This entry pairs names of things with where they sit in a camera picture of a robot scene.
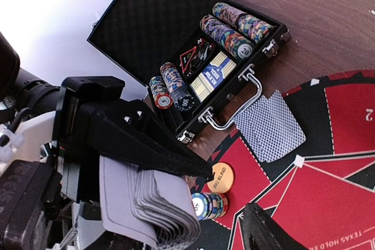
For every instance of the black poker chip case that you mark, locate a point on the black poker chip case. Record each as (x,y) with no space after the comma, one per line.
(142,35)

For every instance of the orange big blind button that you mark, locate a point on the orange big blind button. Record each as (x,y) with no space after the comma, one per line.
(223,178)

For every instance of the mixed colour chip stack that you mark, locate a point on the mixed colour chip stack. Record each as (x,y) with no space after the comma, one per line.
(209,206)

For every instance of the black 100 chip stack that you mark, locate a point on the black 100 chip stack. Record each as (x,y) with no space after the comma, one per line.
(176,86)

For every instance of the red triangle dice pack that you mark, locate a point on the red triangle dice pack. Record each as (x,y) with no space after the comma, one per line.
(194,58)

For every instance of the green 20 chip stack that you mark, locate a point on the green 20 chip stack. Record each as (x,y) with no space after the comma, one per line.
(233,42)

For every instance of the round red black poker mat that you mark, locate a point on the round red black poker mat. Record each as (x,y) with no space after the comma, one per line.
(321,194)

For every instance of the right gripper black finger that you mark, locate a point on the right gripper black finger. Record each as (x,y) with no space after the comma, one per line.
(262,232)

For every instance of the Texas Hold'em card box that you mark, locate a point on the Texas Hold'em card box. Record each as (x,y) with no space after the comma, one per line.
(212,76)

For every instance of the blue backed card deck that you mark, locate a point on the blue backed card deck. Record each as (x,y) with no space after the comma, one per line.
(150,206)

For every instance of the top multicolour chip row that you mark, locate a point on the top multicolour chip row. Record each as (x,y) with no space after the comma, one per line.
(248,25)

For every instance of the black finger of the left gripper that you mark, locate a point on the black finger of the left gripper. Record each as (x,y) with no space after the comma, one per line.
(130,131)

